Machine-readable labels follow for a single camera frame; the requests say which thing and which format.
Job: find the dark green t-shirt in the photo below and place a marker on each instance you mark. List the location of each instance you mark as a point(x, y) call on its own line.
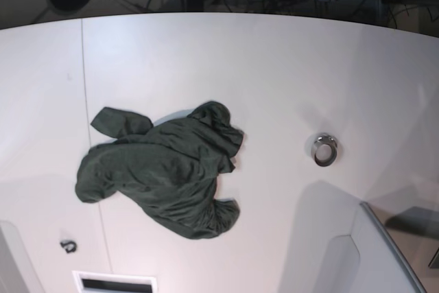
point(169, 170)

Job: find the grey tape roll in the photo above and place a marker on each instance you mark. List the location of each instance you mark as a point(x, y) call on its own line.
point(323, 148)

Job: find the small black clip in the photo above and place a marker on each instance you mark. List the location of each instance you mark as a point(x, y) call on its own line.
point(69, 246)

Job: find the white table cable slot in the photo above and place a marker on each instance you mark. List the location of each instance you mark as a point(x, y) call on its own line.
point(113, 283)

